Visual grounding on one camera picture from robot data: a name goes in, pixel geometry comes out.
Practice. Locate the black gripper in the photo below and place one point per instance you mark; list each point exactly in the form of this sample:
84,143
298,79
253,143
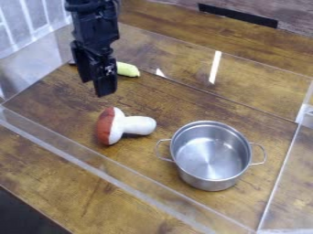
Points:
95,32

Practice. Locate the red white plush mushroom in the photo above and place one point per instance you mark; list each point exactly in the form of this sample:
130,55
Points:
113,124

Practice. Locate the silver metal pot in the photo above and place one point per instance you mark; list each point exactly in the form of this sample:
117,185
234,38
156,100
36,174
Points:
212,154

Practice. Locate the black strip on table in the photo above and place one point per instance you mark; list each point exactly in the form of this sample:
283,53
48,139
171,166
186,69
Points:
257,20

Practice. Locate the clear acrylic enclosure wall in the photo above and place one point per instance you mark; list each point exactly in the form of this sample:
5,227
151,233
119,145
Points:
207,69

